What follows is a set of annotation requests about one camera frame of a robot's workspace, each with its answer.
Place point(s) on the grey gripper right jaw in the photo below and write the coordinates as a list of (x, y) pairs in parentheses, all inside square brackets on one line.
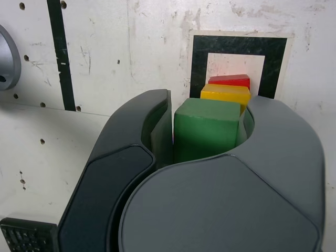
[(223, 204)]

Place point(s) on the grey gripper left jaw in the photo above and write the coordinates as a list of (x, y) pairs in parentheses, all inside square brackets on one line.
[(113, 170)]

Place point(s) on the green cube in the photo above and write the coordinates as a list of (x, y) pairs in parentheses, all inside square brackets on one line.
[(204, 126)]

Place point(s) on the yellow cube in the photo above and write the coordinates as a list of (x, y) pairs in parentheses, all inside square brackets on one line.
[(225, 95)]

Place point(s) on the red cube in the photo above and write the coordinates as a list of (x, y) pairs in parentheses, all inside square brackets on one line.
[(231, 80)]

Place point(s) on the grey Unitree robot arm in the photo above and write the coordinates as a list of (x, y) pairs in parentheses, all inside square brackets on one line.
[(8, 60)]

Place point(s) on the black tape square outline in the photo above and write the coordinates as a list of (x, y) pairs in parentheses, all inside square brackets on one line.
[(199, 65)]

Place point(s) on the black keyboard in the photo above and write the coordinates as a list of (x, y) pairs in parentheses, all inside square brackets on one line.
[(26, 236)]

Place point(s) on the black tape strip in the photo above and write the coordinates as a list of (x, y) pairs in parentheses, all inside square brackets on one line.
[(61, 52)]

